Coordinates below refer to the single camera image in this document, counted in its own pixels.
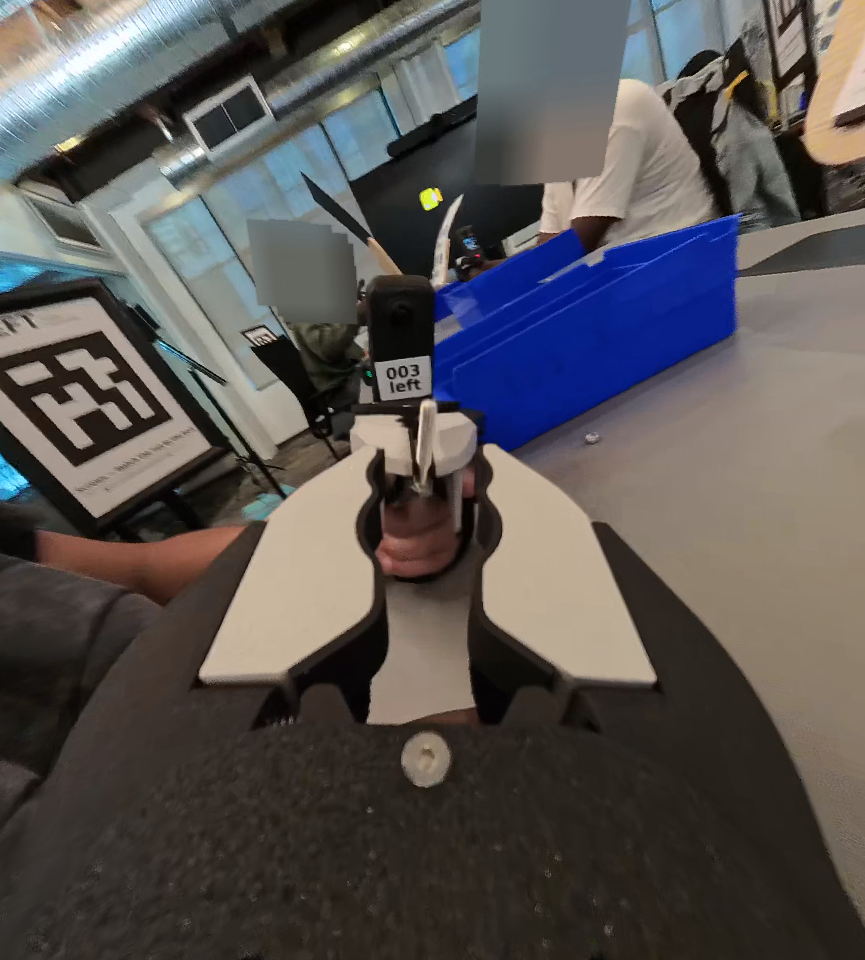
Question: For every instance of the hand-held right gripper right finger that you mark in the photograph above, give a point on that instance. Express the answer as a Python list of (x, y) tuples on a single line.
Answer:
[(560, 592)]

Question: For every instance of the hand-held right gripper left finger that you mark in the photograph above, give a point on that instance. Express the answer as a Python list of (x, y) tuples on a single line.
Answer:
[(297, 592)]

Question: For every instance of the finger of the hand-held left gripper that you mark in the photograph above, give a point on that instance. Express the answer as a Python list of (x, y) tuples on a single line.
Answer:
[(384, 446), (455, 442)]

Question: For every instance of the blue plastic bin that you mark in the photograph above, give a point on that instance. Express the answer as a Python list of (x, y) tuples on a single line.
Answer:
[(507, 277), (590, 352)]

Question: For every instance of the person's left forearm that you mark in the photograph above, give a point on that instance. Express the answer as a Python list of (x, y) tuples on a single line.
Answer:
[(140, 559)]

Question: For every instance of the grey desk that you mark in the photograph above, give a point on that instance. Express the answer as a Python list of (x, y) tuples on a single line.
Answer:
[(740, 525)]

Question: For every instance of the person's left hand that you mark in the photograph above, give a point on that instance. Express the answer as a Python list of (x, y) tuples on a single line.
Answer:
[(417, 547)]

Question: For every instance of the person's right hand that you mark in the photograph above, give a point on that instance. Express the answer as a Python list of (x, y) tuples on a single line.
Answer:
[(440, 718)]

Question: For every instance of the small wooden document stand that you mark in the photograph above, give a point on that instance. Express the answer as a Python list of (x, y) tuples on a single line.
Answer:
[(446, 232), (350, 217)]

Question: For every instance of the black display screen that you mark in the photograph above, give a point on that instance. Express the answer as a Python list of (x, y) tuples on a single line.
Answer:
[(402, 217)]

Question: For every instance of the black board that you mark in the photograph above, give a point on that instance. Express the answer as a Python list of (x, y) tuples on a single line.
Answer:
[(297, 382)]

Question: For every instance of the small marker sign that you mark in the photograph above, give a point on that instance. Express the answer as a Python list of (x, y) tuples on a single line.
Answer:
[(258, 336)]

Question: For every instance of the black tripod stand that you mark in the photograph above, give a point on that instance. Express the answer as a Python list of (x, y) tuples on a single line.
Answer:
[(207, 397)]

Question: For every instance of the black video bar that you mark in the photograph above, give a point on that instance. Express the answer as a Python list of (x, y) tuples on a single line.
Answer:
[(432, 127)]

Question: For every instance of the white air vent grille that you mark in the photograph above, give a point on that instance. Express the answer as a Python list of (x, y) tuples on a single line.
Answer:
[(226, 116)]

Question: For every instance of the black jacket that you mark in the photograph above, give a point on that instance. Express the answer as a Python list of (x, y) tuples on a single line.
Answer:
[(702, 112)]

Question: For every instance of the denim jacket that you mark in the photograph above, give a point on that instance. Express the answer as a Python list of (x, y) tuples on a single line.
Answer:
[(759, 172)]

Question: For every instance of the wooden white document stand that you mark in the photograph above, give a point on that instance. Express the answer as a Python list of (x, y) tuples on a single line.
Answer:
[(822, 127)]

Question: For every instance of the small silver air duct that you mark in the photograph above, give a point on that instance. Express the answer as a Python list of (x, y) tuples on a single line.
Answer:
[(342, 67)]

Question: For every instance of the large silver air duct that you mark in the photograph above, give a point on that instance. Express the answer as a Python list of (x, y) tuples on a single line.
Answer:
[(65, 75)]

